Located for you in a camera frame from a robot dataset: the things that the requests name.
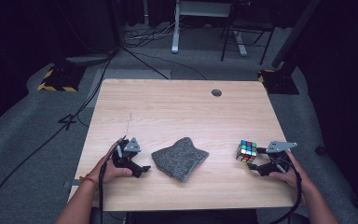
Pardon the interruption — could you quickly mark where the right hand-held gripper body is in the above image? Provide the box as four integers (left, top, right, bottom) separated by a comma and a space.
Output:
258, 140, 298, 177

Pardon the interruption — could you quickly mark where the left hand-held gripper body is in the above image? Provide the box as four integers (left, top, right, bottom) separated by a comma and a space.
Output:
111, 135, 143, 175

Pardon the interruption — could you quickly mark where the multicoloured puzzle cube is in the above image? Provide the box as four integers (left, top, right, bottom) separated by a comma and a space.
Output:
236, 139, 258, 164

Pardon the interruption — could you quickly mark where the grey cloth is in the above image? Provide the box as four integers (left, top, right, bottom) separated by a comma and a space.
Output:
151, 136, 210, 183

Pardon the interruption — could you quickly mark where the person's right hand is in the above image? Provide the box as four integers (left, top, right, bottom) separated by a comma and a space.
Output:
268, 148, 310, 190

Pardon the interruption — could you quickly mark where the person's left hand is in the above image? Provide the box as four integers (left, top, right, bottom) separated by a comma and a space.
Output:
88, 142, 134, 188

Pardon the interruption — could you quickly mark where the yellow-black striped stand base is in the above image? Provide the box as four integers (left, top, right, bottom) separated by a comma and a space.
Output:
36, 63, 87, 93
257, 68, 300, 95

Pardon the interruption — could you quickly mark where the grey floor tape piece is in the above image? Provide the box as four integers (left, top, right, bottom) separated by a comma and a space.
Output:
62, 179, 81, 189

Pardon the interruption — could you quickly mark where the grey flat stand base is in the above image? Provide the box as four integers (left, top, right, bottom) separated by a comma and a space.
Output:
64, 53, 115, 65

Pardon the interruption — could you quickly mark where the black slanted stand pole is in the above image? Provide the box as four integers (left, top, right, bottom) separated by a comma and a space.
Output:
271, 0, 323, 69

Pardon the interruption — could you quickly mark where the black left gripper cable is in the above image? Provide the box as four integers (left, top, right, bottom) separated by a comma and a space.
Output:
98, 144, 122, 224

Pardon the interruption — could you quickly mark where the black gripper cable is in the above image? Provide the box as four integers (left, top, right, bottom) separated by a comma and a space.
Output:
98, 144, 122, 224
269, 157, 303, 224

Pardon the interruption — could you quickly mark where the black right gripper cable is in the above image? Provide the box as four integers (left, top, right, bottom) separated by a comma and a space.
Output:
269, 157, 303, 224

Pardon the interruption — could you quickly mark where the orange string bracelet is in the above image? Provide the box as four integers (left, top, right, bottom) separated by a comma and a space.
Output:
78, 175, 100, 189

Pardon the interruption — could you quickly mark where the thin black floor cable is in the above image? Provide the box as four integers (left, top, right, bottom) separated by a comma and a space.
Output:
122, 47, 208, 81

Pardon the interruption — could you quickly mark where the thick black floor cable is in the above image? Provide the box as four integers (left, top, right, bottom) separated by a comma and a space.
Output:
0, 50, 117, 222

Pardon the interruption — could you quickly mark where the bundle of floor cables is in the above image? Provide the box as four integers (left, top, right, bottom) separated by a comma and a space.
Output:
124, 21, 175, 49

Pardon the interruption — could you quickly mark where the white desk frame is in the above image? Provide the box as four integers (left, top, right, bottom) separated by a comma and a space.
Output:
171, 0, 249, 57

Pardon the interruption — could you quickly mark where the black metal chair frame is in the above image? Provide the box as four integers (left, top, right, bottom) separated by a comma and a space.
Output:
220, 2, 276, 66

